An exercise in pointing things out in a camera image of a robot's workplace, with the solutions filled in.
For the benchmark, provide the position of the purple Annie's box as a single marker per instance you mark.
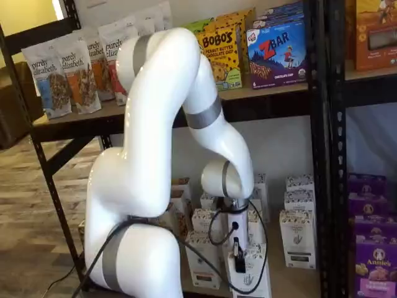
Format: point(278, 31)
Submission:
point(376, 231)
point(376, 270)
point(367, 184)
point(369, 206)

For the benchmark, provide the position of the small cracker box brown print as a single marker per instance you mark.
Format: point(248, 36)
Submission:
point(81, 231)

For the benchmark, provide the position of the green Bobo's apple pie box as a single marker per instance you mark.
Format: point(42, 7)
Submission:
point(198, 25)

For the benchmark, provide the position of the orange snack box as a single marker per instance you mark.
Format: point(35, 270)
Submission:
point(375, 40)

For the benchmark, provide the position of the white box orange strip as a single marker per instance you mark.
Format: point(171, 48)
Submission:
point(207, 200)
point(201, 276)
point(201, 218)

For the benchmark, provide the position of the black metal shelf rack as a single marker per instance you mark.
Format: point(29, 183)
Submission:
point(338, 130)
point(317, 124)

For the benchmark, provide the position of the granola bag orange label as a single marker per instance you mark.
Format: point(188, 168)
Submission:
point(80, 80)
point(99, 68)

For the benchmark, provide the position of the granola bag blue label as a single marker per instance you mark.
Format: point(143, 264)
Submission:
point(49, 83)

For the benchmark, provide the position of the small cracker box yellow print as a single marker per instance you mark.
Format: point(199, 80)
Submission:
point(178, 198)
point(181, 223)
point(183, 186)

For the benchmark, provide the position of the purple ZBar box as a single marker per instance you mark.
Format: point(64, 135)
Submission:
point(279, 14)
point(276, 56)

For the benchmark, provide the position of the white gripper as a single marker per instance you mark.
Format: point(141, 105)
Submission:
point(239, 223)

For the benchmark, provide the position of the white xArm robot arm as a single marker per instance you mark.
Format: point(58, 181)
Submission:
point(139, 155)

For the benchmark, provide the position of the yellow Bobo's peanut butter box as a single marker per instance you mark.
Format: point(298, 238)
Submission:
point(223, 62)
point(242, 28)

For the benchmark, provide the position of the white box green strip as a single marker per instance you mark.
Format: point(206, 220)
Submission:
point(256, 279)
point(297, 236)
point(299, 182)
point(299, 198)

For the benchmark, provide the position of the white granola bag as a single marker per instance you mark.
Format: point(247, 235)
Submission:
point(145, 26)
point(162, 17)

